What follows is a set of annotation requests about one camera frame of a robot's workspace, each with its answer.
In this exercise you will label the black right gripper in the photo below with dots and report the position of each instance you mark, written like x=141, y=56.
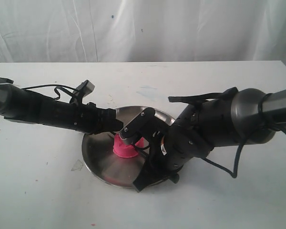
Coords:
x=168, y=154

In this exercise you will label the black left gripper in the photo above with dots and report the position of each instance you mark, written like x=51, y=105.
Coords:
x=93, y=120

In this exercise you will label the black-handled knife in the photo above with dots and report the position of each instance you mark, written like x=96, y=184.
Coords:
x=141, y=150

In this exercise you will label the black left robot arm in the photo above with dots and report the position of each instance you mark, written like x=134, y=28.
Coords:
x=67, y=111

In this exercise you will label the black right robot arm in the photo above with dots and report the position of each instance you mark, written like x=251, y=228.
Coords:
x=232, y=118

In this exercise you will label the pink clay piece front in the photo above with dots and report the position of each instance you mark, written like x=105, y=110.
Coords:
x=122, y=150

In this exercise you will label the round steel plate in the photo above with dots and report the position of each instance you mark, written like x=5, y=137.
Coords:
x=98, y=155

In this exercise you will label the white backdrop curtain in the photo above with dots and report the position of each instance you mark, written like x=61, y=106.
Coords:
x=142, y=30

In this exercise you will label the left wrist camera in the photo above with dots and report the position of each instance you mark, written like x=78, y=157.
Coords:
x=84, y=89

